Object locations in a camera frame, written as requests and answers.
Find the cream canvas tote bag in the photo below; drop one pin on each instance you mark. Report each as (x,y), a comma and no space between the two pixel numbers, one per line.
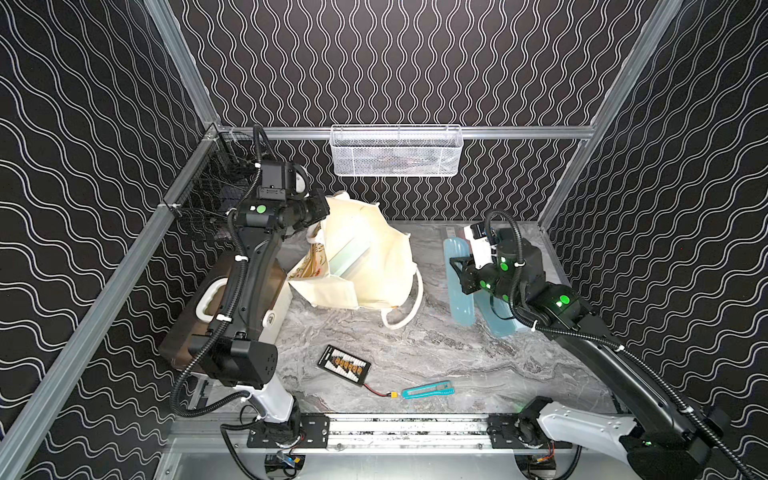
(385,279)

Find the translucent grey pencil case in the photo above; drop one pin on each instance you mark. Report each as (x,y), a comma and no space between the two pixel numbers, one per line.
(450,231)

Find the teal pencil case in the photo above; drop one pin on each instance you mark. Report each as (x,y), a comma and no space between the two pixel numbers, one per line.
(497,315)

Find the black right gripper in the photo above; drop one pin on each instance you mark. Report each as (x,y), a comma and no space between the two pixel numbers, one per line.
(466,274)

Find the black battery pack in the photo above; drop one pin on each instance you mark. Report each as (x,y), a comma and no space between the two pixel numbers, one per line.
(344,365)

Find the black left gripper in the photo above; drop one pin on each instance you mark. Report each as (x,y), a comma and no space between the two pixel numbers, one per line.
(315,207)

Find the brown storage box white handle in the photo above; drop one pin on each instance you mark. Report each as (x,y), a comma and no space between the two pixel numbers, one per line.
(200,310)

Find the light green case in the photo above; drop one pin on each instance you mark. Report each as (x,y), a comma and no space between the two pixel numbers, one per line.
(348,256)

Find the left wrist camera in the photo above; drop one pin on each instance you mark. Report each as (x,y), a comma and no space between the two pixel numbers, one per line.
(281,181)

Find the black wire basket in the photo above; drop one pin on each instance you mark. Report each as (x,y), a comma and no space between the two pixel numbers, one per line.
(227,171)

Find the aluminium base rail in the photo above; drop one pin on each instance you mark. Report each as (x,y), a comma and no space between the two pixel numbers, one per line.
(460,433)

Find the translucent green pencil case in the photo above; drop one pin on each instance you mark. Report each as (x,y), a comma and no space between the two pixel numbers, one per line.
(462,306)

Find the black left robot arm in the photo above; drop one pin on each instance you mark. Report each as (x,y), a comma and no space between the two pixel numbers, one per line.
(233,353)

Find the teal utility knife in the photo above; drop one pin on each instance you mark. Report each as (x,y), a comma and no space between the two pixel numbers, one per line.
(442,388)

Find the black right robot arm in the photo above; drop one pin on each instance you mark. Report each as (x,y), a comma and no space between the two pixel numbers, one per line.
(662,435)

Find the white wire mesh basket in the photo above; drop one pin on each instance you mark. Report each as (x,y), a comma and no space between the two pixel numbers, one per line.
(396,150)

